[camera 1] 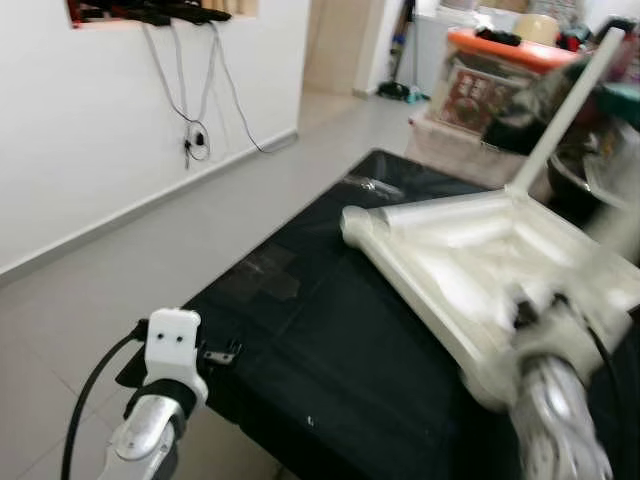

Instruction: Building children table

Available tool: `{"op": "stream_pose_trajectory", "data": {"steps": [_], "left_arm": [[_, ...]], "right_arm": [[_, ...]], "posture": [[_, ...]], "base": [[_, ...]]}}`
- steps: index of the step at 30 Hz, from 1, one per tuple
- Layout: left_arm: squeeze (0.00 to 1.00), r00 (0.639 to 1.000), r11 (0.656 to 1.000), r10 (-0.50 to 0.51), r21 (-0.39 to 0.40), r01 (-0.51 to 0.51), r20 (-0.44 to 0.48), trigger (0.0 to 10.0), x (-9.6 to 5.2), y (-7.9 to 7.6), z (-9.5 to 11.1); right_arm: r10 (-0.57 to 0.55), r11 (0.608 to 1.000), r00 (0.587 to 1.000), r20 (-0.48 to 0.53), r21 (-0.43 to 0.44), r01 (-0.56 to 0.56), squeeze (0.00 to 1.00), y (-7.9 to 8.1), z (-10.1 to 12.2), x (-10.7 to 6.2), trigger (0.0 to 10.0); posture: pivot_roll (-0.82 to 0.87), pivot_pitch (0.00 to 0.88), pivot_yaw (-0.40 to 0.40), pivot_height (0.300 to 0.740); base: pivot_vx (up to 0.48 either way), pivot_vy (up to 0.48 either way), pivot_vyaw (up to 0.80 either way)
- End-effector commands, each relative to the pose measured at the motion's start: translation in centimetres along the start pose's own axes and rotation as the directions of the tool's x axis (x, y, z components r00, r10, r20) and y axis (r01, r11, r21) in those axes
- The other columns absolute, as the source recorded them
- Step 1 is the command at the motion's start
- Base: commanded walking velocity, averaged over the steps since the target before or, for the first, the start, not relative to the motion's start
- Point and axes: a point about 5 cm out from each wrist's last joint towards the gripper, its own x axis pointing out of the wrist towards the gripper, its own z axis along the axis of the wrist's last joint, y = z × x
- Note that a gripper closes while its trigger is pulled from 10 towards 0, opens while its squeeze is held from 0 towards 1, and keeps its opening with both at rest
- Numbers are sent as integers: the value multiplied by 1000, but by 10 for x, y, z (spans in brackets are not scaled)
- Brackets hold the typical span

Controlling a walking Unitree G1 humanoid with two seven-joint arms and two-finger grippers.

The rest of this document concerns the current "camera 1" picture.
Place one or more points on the black shiny bag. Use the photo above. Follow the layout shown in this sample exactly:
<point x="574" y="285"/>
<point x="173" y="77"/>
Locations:
<point x="520" y="125"/>

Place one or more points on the black power strip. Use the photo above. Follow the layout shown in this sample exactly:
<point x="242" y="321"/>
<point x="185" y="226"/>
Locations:
<point x="170" y="12"/>

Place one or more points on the black table cloth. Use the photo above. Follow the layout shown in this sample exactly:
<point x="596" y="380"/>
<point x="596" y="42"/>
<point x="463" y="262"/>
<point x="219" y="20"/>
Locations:
<point x="330" y="330"/>

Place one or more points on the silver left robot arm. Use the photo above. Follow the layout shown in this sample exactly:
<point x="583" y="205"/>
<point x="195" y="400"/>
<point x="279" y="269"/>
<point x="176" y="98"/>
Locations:
<point x="150" y="430"/>

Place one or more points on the white appliance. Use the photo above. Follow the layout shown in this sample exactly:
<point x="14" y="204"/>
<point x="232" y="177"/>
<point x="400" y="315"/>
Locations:
<point x="440" y="50"/>

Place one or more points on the clear tape strip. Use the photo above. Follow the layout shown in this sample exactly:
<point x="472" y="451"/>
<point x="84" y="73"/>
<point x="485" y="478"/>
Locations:
<point x="370" y="185"/>

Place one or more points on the light wooden door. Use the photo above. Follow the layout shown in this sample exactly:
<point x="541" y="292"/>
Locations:
<point x="340" y="45"/>

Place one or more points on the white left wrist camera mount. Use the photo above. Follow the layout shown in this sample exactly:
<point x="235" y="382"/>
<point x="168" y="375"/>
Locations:
<point x="172" y="340"/>

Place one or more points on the white plastic table top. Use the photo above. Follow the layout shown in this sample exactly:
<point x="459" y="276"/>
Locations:
<point x="450" y="260"/>

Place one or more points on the beige woven mat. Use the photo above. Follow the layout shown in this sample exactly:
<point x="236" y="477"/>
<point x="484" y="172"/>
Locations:
<point x="450" y="150"/>

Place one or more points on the black plug adapter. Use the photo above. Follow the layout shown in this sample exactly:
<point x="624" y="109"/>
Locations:
<point x="198" y="135"/>

